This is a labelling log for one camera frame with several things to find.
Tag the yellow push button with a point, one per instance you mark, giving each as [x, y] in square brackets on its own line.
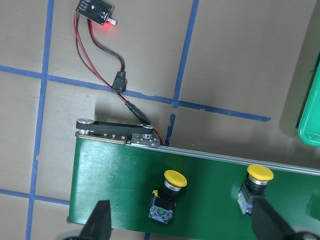
[253, 187]
[163, 202]

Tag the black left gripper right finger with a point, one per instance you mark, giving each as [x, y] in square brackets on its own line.
[267, 224]

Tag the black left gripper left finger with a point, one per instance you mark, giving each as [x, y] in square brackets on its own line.
[99, 224]

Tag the green plastic tray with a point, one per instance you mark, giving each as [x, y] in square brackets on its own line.
[309, 125]

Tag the green conveyor belt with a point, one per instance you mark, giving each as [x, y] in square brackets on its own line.
[124, 163]

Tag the small controller board red LED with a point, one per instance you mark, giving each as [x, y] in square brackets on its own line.
[97, 11]

